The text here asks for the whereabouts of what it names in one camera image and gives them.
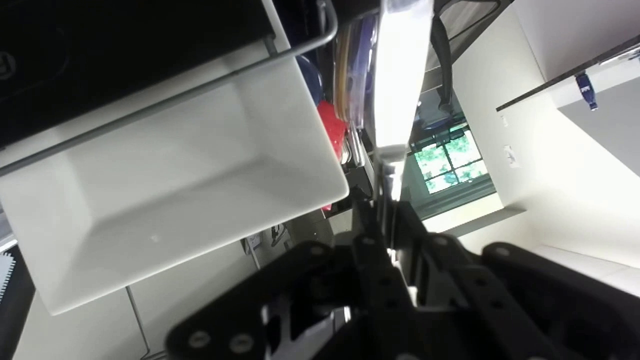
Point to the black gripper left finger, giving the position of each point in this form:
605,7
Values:
300,287

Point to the silver butter knife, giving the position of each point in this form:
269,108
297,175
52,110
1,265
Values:
400,81

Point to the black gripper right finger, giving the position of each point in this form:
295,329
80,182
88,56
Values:
520,301

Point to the red cup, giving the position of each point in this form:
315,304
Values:
333,131

